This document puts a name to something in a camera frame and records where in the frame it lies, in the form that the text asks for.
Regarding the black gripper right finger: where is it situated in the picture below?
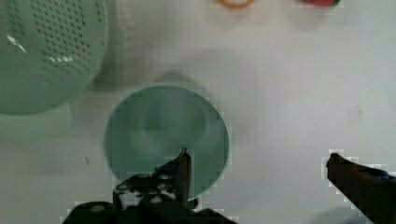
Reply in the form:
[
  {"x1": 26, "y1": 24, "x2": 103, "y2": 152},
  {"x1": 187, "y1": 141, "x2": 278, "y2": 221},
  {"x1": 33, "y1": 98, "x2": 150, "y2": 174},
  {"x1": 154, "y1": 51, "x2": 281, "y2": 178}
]
[{"x1": 326, "y1": 153, "x2": 396, "y2": 224}]

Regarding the orange half toy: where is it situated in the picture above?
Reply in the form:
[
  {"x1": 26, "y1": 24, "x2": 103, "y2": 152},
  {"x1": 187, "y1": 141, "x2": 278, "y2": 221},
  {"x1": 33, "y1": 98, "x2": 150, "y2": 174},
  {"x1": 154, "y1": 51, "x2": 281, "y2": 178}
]
[{"x1": 217, "y1": 0, "x2": 255, "y2": 9}]

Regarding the pink strawberry toy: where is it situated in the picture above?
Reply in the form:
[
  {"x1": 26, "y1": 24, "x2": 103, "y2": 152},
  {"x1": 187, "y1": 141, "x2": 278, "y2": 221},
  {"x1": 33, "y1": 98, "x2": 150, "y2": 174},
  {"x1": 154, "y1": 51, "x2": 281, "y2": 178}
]
[{"x1": 301, "y1": 0, "x2": 341, "y2": 7}]

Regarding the mint green colander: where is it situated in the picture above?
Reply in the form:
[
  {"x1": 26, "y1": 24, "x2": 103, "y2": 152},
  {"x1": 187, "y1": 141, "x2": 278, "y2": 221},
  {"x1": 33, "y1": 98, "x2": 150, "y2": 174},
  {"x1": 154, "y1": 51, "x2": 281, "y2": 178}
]
[{"x1": 0, "y1": 0, "x2": 114, "y2": 141}]

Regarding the teal green mug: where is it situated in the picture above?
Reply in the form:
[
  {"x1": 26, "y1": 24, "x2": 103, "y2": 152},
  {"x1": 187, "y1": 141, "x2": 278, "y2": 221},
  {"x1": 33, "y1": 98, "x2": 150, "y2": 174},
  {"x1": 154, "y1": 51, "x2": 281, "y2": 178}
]
[{"x1": 104, "y1": 85, "x2": 231, "y2": 199}]

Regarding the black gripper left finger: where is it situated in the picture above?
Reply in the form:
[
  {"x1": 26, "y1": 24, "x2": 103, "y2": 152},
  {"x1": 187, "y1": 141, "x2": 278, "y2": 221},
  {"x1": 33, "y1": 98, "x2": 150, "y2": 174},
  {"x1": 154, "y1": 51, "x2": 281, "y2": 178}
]
[{"x1": 113, "y1": 147, "x2": 198, "y2": 209}]

